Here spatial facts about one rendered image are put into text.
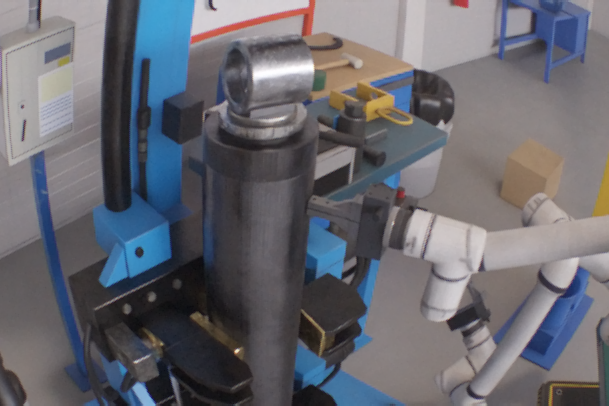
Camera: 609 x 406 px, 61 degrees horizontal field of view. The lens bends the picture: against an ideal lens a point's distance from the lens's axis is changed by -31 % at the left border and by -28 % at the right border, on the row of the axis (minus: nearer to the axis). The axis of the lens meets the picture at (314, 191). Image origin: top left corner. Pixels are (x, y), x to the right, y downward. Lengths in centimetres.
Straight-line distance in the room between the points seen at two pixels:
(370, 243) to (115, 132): 60
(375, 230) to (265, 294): 26
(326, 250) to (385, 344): 130
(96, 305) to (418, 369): 176
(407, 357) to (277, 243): 169
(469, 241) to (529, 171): 281
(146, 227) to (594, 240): 103
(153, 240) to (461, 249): 68
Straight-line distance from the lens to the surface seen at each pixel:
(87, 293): 150
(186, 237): 167
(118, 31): 137
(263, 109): 124
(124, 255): 150
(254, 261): 134
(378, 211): 125
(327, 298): 164
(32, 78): 183
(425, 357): 295
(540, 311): 166
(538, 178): 403
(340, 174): 190
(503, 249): 140
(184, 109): 157
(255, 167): 123
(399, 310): 318
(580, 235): 137
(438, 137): 229
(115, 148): 149
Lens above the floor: 205
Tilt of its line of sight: 32 degrees down
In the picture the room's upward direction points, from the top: 6 degrees clockwise
